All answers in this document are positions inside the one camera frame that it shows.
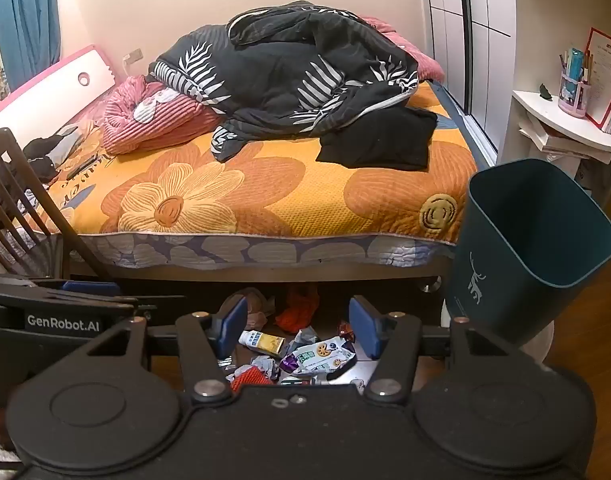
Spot blue curtain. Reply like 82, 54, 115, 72
0, 0, 62, 76

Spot brown wooden chair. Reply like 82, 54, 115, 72
0, 127, 116, 281

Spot black leaf print duvet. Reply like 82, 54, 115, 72
148, 4, 439, 163

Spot pink white headboard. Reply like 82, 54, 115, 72
0, 45, 117, 136

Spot pink pen holder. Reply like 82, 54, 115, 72
558, 71, 592, 120

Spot crumpled white paper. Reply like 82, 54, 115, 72
284, 326, 319, 352

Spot white green cookie wrapper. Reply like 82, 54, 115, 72
290, 337, 357, 379

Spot black and white clothing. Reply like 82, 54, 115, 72
22, 125, 86, 183

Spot black garment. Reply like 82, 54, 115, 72
315, 106, 439, 170

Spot grey floral mattress pad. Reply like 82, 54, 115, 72
92, 234, 459, 267

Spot yellow white milk carton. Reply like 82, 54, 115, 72
238, 330, 286, 359

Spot stack of papers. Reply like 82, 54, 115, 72
518, 112, 611, 165

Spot bunch of pens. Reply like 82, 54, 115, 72
559, 48, 595, 86

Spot white wardrobe doors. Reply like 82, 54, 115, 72
423, 0, 516, 161

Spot pale pink plastic bag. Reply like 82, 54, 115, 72
220, 287, 276, 331

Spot orange floral bedspread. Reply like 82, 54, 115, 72
32, 80, 479, 246

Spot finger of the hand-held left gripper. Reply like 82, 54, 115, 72
38, 280, 123, 297
60, 293, 187, 314

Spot white shelf unit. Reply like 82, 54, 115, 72
495, 0, 611, 201

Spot pink striped pillow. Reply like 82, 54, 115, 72
98, 76, 227, 156

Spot red bordered book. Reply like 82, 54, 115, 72
584, 27, 611, 134

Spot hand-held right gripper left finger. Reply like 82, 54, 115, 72
75, 296, 249, 403

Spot teal plastic bin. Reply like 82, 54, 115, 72
445, 158, 611, 347

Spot red plastic bag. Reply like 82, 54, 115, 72
275, 285, 320, 333

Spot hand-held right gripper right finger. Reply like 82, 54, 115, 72
349, 296, 531, 403

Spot pink corduroy blanket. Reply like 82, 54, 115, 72
360, 16, 445, 81

